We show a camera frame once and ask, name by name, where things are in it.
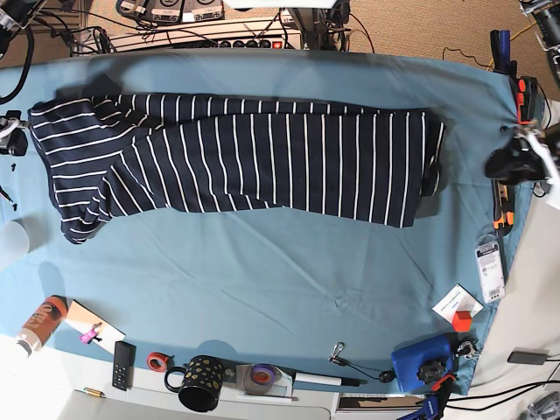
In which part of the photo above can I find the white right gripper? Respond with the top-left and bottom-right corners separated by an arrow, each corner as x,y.
0,110 -> 28,156

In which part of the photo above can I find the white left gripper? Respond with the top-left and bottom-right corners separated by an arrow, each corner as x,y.
484,122 -> 559,210

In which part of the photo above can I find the navy white striped t-shirt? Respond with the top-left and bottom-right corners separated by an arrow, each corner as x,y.
28,94 -> 446,244

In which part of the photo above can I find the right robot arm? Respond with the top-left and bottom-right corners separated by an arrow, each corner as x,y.
1,0 -> 45,157

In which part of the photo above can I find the orange black utility knife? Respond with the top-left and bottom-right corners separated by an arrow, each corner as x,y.
492,179 -> 515,237

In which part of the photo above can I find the orange black clamp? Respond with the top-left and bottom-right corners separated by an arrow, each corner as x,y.
515,76 -> 539,125

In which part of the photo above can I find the clear plastic bit case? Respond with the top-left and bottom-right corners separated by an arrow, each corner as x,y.
474,234 -> 506,304

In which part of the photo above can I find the translucent white cup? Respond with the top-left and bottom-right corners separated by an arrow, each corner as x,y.
0,221 -> 30,271

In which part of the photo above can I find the white paper card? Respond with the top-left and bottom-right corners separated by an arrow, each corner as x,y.
432,284 -> 483,324

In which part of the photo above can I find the small orange cube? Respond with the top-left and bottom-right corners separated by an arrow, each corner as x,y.
451,311 -> 473,333

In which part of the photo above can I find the orange brown bottle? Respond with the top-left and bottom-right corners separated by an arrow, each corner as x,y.
16,295 -> 68,358

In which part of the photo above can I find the black power adapter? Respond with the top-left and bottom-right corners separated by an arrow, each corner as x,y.
507,349 -> 549,366

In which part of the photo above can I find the black knob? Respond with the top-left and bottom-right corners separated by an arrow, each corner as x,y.
416,360 -> 446,385

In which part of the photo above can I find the blue plastic box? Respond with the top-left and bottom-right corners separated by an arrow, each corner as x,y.
391,335 -> 454,393

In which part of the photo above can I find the teal table cloth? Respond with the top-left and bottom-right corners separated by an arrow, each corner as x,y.
1,49 -> 515,375

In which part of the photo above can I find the black remote control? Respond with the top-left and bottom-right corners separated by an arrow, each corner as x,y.
111,340 -> 136,392

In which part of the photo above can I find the blue black bar clamp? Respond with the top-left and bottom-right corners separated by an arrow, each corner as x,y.
399,374 -> 456,420

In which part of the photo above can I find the red tape roll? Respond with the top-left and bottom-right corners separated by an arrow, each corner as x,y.
146,352 -> 170,373

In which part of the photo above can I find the black power strip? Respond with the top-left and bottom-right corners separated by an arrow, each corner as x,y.
174,38 -> 294,49

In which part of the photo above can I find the white black marker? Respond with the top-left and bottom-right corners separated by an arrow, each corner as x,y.
294,372 -> 367,388

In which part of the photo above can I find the black mug yellow pattern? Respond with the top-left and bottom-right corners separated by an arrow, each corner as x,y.
164,355 -> 226,413

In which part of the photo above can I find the purple tape roll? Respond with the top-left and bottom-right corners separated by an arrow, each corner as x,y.
249,363 -> 276,386

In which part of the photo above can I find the blue clamp handle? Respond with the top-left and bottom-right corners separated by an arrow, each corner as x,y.
490,30 -> 517,76

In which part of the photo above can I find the carabiner with black lanyard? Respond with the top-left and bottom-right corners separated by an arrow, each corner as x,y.
330,340 -> 396,385

